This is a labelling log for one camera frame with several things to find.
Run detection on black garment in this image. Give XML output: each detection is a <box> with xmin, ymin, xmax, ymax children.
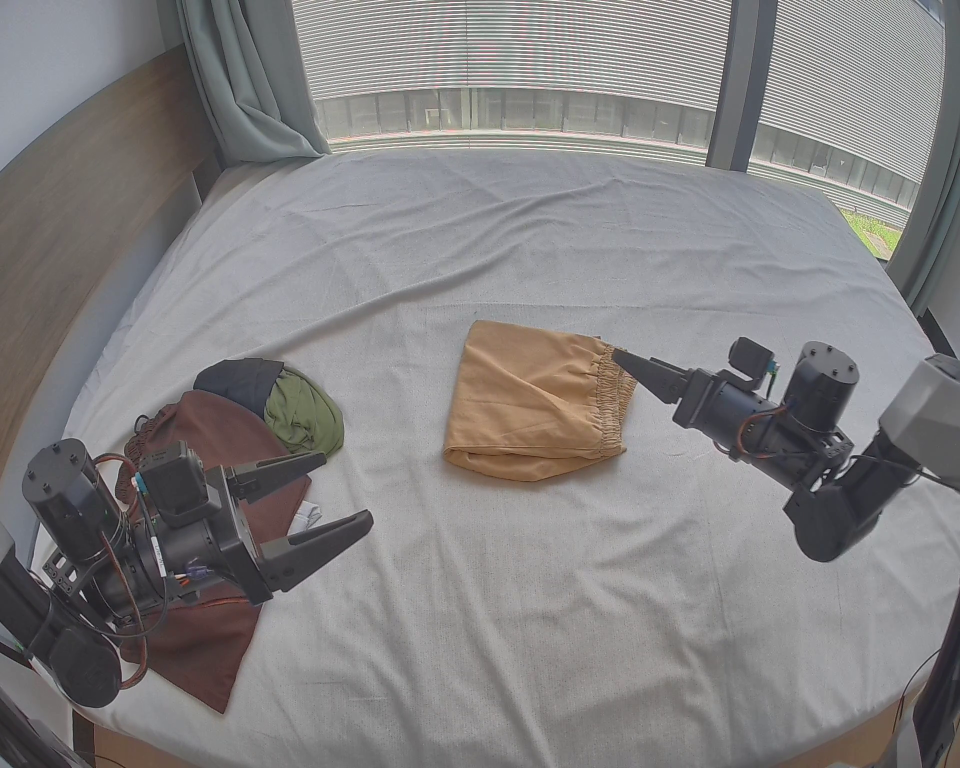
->
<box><xmin>193</xmin><ymin>358</ymin><xmax>290</xmax><ymax>417</ymax></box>

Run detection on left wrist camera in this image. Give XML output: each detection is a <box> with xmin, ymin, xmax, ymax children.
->
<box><xmin>138</xmin><ymin>441</ymin><xmax>207</xmax><ymax>530</ymax></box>

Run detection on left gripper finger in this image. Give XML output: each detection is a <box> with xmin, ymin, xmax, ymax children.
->
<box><xmin>228</xmin><ymin>451</ymin><xmax>329</xmax><ymax>506</ymax></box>
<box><xmin>261</xmin><ymin>509</ymin><xmax>375</xmax><ymax>594</ymax></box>

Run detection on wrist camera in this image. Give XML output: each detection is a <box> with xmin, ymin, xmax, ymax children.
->
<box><xmin>729</xmin><ymin>337</ymin><xmax>777</xmax><ymax>391</ymax></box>
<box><xmin>138</xmin><ymin>441</ymin><xmax>207</xmax><ymax>530</ymax></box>

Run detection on tan shorts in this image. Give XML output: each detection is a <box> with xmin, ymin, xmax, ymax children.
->
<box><xmin>442</xmin><ymin>320</ymin><xmax>639</xmax><ymax>483</ymax></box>

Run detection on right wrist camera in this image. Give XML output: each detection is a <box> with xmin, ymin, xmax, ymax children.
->
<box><xmin>729</xmin><ymin>337</ymin><xmax>777</xmax><ymax>391</ymax></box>

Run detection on green garment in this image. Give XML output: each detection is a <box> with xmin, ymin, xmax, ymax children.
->
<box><xmin>264</xmin><ymin>366</ymin><xmax>346</xmax><ymax>457</ymax></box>

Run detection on window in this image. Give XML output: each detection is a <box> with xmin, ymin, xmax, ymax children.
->
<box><xmin>288</xmin><ymin>0</ymin><xmax>948</xmax><ymax>264</ymax></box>

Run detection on grey-green curtain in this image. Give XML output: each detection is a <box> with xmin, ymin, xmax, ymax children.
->
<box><xmin>903</xmin><ymin>45</ymin><xmax>960</xmax><ymax>320</ymax></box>
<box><xmin>178</xmin><ymin>0</ymin><xmax>331</xmax><ymax>166</ymax></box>

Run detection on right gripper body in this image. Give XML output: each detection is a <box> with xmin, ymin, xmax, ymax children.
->
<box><xmin>672</xmin><ymin>367</ymin><xmax>786</xmax><ymax>453</ymax></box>

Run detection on brown garment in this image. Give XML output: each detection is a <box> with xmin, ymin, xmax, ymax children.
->
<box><xmin>120</xmin><ymin>391</ymin><xmax>312</xmax><ymax>714</ymax></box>

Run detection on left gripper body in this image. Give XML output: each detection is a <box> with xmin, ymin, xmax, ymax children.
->
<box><xmin>123</xmin><ymin>465</ymin><xmax>276</xmax><ymax>609</ymax></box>

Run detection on bed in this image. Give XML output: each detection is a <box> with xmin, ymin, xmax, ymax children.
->
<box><xmin>0</xmin><ymin>45</ymin><xmax>960</xmax><ymax>768</ymax></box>

